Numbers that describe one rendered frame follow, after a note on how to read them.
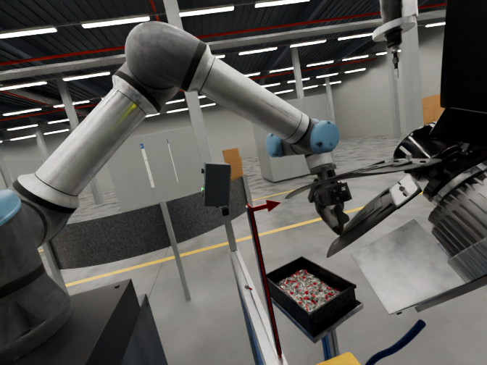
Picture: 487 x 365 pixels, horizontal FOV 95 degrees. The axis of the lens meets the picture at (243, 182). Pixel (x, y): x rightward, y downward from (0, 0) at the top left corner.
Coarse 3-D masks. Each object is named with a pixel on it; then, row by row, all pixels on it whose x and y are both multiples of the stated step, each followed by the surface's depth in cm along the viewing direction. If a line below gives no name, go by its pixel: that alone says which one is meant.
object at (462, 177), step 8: (472, 168) 40; (480, 168) 40; (464, 176) 41; (472, 176) 40; (448, 184) 43; (456, 184) 42; (464, 184) 42; (440, 192) 44; (448, 192) 43; (440, 200) 45
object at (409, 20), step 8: (408, 0) 40; (416, 0) 40; (408, 8) 40; (416, 8) 40; (408, 16) 40; (416, 16) 41; (384, 24) 41; (392, 24) 41; (400, 24) 40; (408, 24) 41; (376, 32) 43; (384, 32) 42; (376, 40) 46; (384, 40) 47
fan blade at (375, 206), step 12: (384, 192) 60; (372, 204) 62; (384, 204) 57; (360, 216) 64; (372, 216) 59; (384, 216) 55; (348, 228) 66; (360, 228) 60; (336, 240) 67; (348, 240) 60; (336, 252) 60
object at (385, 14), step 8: (384, 0) 42; (392, 0) 41; (400, 0) 41; (384, 8) 42; (392, 8) 41; (400, 8) 41; (384, 16) 43; (392, 16) 42; (400, 16) 42; (392, 32) 42; (400, 32) 42; (392, 40) 43; (400, 40) 43
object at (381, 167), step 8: (360, 168) 47; (368, 168) 44; (376, 168) 42; (384, 168) 41; (392, 168) 40; (400, 168) 39; (408, 168) 39; (336, 176) 42; (344, 176) 31; (352, 176) 32; (360, 176) 33; (312, 184) 36; (320, 184) 40; (296, 192) 45
